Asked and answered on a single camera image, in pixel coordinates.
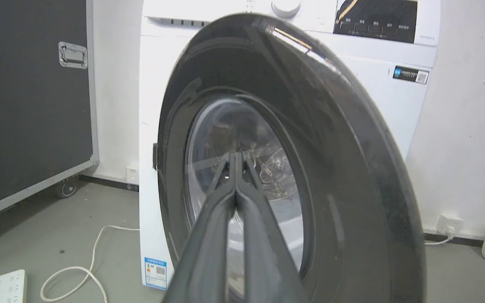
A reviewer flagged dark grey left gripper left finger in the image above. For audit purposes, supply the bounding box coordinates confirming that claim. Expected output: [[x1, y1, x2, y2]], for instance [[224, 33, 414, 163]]
[[161, 152, 238, 303]]

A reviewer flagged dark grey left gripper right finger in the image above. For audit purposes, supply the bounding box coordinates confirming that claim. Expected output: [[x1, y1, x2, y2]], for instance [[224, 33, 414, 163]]
[[235, 152, 310, 303]]

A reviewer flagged black round washing machine door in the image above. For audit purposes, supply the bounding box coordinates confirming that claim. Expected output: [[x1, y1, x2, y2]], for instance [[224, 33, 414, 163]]
[[157, 13, 426, 303]]

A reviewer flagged white front-load washing machine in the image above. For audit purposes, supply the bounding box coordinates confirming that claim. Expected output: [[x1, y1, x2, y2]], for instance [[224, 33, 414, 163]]
[[139, 0, 441, 291]]

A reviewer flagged white washing machine dial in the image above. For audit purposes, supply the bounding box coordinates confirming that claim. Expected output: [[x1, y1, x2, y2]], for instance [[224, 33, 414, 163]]
[[271, 0, 301, 19]]

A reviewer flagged blue energy label sticker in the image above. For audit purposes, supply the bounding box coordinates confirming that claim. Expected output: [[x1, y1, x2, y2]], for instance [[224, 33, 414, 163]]
[[144, 257, 168, 290]]

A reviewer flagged black caster wheel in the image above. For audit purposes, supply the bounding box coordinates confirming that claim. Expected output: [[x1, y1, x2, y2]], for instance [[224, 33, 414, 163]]
[[55, 176, 79, 199]]

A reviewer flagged white power strip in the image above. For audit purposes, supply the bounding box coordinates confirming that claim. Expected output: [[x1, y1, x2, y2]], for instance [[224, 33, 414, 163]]
[[0, 269, 28, 303]]

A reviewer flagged black QR code sticker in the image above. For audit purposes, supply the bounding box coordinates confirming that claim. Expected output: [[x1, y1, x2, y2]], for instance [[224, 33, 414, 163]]
[[392, 66, 430, 85]]

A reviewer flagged black flight case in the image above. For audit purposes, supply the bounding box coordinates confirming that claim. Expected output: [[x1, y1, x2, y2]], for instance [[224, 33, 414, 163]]
[[0, 0, 100, 226]]

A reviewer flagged white power cable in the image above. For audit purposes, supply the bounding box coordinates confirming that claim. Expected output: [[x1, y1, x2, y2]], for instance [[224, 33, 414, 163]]
[[40, 225, 140, 303]]

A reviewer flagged white wall socket with plug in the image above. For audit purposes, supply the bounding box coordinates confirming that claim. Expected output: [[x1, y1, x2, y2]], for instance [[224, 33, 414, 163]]
[[436, 214, 464, 236]]

